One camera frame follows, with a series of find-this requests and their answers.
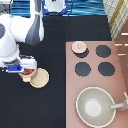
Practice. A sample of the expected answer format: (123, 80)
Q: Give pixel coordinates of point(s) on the black table mat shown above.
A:
(23, 106)

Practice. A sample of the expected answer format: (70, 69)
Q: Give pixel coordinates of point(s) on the pink pot with food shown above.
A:
(27, 74)

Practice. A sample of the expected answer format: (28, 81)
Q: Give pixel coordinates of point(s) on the dark round burner front right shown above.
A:
(106, 68)

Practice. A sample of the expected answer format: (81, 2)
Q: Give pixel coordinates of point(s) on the dark round burner back right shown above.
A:
(103, 51)

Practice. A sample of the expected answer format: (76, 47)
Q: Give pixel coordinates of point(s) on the large grey bowl pan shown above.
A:
(97, 108)

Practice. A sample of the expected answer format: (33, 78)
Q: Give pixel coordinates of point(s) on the pink pot lid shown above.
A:
(79, 47)

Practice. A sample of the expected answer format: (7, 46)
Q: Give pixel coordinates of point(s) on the pink toy stove top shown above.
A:
(113, 84)

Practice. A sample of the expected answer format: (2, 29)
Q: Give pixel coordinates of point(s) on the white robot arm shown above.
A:
(14, 29)

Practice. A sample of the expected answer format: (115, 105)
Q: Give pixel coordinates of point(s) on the cream round plate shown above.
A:
(41, 79)

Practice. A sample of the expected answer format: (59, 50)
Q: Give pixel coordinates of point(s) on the dark round burner back left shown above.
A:
(82, 55)

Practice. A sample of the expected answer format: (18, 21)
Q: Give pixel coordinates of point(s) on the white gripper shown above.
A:
(19, 64)

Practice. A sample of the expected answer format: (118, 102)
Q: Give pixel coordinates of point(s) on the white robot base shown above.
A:
(54, 6)

